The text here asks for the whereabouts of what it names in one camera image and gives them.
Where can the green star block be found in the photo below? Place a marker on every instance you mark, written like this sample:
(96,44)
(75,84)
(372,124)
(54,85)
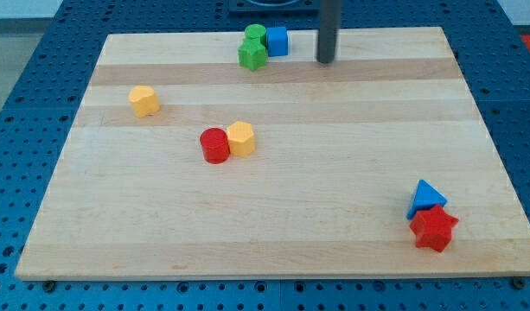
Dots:
(252,54)

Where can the blue triangle block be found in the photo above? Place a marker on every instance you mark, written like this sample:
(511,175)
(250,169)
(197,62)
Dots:
(424,197)

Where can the red star block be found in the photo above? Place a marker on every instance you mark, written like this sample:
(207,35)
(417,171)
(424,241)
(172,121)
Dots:
(433,228)

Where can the yellow hexagon block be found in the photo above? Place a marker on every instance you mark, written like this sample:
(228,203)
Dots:
(241,139)

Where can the red cylinder block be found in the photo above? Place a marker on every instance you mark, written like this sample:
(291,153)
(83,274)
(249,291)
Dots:
(214,145)

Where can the wooden board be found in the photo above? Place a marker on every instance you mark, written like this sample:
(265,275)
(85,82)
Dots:
(340,149)

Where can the blue cube block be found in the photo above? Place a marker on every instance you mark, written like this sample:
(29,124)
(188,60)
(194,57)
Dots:
(277,41)

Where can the green cylinder block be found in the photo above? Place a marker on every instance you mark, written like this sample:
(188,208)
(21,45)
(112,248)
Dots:
(256,31)

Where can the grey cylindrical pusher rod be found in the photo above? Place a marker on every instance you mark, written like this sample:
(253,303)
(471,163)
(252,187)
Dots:
(330,14)

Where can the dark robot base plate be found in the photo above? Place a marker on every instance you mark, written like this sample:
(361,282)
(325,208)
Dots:
(271,6)

